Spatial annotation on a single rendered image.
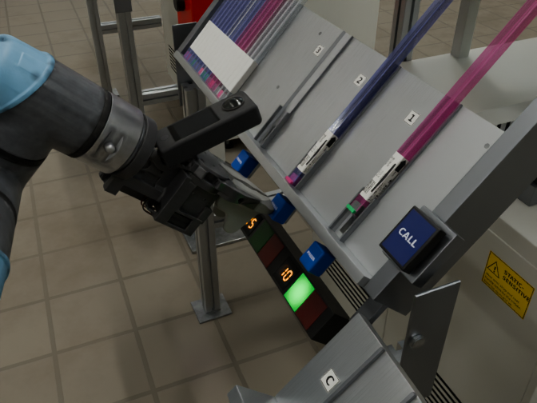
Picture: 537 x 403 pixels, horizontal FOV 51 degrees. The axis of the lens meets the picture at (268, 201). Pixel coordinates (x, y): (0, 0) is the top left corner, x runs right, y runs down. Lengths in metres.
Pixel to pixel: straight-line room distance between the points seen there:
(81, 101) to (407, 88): 0.36
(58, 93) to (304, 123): 0.34
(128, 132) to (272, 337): 0.99
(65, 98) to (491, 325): 0.72
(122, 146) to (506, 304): 0.62
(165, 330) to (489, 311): 0.85
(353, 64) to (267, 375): 0.86
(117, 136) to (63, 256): 1.26
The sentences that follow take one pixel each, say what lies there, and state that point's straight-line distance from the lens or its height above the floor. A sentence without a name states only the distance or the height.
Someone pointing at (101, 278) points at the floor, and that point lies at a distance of 1.70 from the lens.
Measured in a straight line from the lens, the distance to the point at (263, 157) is 0.75.
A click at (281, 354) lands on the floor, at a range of 1.45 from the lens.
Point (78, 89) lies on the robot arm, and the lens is 0.56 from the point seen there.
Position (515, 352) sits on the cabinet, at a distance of 0.96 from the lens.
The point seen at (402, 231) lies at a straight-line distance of 0.54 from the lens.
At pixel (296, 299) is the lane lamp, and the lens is 0.66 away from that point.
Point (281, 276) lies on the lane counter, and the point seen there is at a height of 0.65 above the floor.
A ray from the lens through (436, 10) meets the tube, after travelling 0.71.
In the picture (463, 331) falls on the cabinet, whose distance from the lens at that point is 1.05.
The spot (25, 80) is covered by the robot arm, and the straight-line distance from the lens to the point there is 0.54.
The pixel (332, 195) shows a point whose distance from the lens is 0.67.
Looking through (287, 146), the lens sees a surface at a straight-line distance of 0.76.
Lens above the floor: 1.12
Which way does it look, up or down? 36 degrees down
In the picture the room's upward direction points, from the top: straight up
